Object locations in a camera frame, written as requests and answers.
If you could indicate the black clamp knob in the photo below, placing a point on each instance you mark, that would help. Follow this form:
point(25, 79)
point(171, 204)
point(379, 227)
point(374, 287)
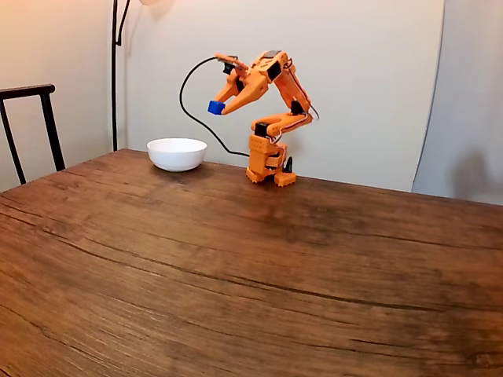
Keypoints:
point(289, 167)

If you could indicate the black chair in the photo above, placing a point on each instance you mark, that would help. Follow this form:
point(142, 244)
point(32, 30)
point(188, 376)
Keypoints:
point(27, 89)

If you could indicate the white backdrop sheet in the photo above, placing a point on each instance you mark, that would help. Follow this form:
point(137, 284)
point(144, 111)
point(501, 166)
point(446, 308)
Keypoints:
point(373, 78)

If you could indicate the white bowl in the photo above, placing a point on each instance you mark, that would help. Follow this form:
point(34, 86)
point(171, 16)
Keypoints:
point(177, 157)

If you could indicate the blue cube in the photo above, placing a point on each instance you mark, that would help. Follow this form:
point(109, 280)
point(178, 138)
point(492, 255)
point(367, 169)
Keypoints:
point(216, 108)

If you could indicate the black floor lamp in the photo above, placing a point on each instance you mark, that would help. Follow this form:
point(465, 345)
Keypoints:
point(114, 78)

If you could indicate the orange-mounted black camera box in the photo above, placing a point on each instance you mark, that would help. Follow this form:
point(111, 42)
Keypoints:
point(230, 61)

